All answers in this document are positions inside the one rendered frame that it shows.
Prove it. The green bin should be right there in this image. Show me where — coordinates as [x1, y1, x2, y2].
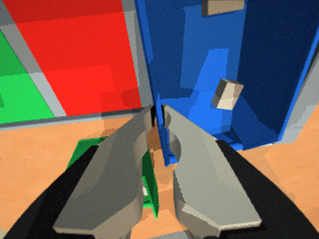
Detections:
[66, 136, 160, 219]

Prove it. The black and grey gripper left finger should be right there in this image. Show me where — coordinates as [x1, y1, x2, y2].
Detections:
[3, 105, 156, 239]

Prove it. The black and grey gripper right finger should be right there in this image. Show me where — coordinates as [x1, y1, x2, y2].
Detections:
[161, 104, 319, 239]

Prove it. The blue bin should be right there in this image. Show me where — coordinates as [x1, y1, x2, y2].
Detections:
[135, 0, 319, 167]

